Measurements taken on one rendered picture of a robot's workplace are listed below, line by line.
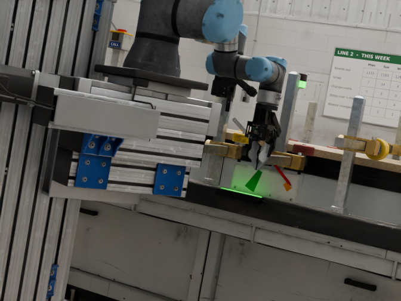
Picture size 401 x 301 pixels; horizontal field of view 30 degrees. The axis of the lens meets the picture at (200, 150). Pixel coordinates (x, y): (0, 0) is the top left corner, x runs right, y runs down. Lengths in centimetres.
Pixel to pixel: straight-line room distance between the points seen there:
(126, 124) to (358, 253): 118
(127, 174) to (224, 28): 45
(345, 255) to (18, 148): 123
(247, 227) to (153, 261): 60
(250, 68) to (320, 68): 793
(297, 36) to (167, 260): 743
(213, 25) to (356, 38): 832
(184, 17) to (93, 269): 175
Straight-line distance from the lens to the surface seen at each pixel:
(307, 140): 381
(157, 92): 193
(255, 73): 227
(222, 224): 281
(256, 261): 302
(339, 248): 266
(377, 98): 995
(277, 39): 1045
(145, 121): 176
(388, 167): 278
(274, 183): 269
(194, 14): 188
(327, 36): 1024
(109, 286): 332
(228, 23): 189
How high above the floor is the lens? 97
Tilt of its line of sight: 3 degrees down
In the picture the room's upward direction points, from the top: 10 degrees clockwise
